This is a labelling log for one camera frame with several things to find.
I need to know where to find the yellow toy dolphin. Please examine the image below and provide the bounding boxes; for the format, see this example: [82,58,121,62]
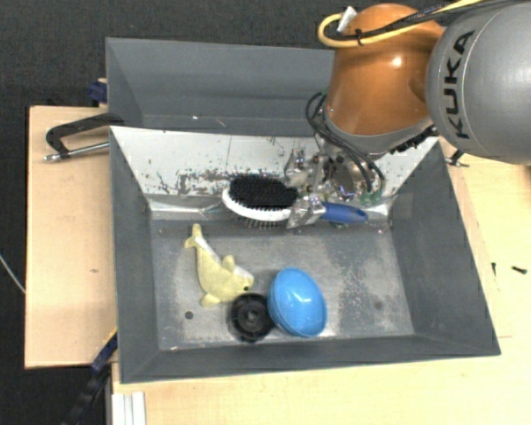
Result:
[183,222,256,308]

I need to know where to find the white brush with blue handle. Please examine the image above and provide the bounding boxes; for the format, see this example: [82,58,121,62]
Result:
[220,174,369,230]

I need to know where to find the pale brown flat board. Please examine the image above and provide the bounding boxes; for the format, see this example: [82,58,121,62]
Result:
[24,105,119,370]

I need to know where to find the blue plastic egg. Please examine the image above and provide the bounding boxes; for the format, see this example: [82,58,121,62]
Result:
[266,267,328,339]

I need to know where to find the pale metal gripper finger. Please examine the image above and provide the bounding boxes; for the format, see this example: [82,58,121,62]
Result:
[283,148,311,186]
[285,195,327,230]

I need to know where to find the grey metal bin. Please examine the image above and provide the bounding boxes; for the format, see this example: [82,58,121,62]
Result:
[104,36,502,384]

